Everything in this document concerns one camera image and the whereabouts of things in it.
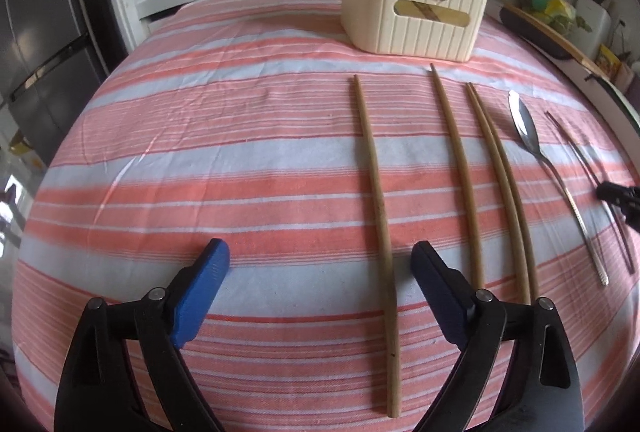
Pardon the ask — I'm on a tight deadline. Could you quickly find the steel spoon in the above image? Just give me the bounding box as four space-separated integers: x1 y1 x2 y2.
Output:
544 110 636 275
508 91 610 287

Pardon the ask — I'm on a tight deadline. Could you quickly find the wooden chopstick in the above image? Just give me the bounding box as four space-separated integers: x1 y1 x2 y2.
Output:
430 64 485 289
480 98 538 304
354 74 401 419
466 82 532 304

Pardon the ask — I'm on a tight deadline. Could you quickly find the wooden cutting board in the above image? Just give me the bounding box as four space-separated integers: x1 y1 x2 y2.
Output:
499 4 608 79

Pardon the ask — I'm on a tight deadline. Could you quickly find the pink striped tablecloth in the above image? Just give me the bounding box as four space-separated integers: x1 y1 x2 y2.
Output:
12 0 639 431

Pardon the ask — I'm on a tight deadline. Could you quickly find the plastic bag with items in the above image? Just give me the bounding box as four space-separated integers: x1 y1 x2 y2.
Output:
520 0 579 36

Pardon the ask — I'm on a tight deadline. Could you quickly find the grey refrigerator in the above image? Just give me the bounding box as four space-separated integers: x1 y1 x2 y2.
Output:
1 0 127 163

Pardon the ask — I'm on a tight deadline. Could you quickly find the cream utensil holder box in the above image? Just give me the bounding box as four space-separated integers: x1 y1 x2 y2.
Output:
341 0 488 62

